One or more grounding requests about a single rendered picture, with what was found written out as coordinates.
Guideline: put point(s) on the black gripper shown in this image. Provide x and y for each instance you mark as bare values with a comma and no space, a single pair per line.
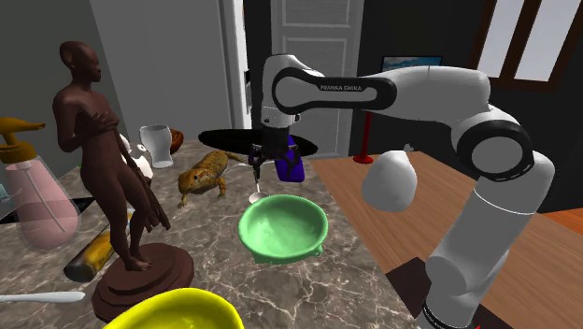
276,140

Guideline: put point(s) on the silver spoon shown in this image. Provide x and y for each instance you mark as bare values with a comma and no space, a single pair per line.
258,197

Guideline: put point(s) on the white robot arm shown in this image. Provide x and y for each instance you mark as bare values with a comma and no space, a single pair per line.
460,91

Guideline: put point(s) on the blue bottle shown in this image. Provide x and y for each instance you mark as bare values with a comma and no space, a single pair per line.
287,173

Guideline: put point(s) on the orange lizard figure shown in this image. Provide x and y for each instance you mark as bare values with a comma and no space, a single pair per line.
205,173

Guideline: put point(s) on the green bowl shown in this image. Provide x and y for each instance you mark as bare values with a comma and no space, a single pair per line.
282,230

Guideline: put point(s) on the red stand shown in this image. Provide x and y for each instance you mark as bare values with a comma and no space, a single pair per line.
364,155

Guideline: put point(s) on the brown bowl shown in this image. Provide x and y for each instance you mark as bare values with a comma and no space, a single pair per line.
176,140

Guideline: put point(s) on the white cup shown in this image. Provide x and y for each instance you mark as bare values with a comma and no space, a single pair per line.
156,143

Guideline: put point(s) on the white door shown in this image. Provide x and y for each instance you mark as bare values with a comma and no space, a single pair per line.
319,41

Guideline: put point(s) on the small white pitcher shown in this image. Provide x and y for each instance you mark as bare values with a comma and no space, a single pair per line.
141,159

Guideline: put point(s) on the brown human statue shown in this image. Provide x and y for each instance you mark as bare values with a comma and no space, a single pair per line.
102,159

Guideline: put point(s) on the yellow bowl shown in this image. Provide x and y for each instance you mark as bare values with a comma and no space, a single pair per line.
177,312

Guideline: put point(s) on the dark robot stand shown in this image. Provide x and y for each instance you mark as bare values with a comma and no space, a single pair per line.
410,284

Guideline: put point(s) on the yellow brown cylinder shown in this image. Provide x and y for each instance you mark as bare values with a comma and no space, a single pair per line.
93,257

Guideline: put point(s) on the pink soap dispenser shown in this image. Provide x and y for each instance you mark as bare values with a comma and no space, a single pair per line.
43,205

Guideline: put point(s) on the brown framed window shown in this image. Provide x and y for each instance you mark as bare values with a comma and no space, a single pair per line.
524,41

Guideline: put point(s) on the wall picture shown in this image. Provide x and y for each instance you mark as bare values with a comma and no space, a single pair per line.
410,61

